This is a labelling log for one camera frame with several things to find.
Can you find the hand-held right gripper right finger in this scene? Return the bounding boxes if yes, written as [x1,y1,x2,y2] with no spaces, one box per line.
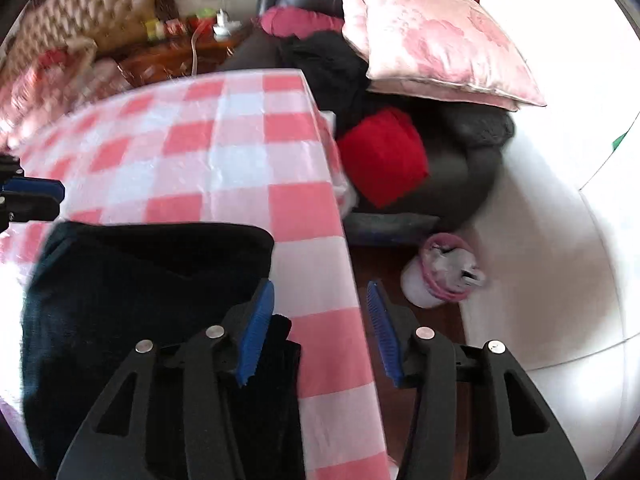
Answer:
[366,281,587,480]

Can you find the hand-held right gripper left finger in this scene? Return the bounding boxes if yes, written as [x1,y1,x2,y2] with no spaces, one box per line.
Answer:
[56,280,275,480]

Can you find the black pants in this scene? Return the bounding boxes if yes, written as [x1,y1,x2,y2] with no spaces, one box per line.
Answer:
[20,221,307,480]

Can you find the white bin with pink bag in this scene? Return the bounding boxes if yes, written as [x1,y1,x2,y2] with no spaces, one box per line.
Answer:
[400,232,488,309]

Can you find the pink floral folded quilt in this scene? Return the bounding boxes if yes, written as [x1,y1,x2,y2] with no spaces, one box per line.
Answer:
[0,42,131,148]

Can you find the red white checkered sheet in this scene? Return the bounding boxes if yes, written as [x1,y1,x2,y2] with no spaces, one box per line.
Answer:
[0,69,396,480]

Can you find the red cushion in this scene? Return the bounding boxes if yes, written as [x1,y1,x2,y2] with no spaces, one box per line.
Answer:
[336,109,431,210]

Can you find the tufted beige headboard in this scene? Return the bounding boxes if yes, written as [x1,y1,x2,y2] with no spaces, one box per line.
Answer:
[0,0,178,66]

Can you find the wooden nightstand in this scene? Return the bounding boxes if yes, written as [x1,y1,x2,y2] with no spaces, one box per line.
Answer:
[117,27,256,86]

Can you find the grey cloth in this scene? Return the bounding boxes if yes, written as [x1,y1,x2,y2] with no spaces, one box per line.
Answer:
[430,105,516,151]

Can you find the red cup with green lid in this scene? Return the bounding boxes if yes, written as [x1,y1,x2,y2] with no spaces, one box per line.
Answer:
[186,7,213,31]

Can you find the dark clothes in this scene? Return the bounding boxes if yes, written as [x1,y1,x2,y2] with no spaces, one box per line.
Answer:
[277,30,381,136]

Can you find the pink floral pillow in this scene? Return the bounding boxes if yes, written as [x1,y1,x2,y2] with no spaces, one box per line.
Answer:
[341,0,547,111]

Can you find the maroon cloth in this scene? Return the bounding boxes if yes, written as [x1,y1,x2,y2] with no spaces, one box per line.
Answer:
[260,6,346,38]

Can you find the white cable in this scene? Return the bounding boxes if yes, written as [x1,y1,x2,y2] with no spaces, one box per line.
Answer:
[189,20,211,77]

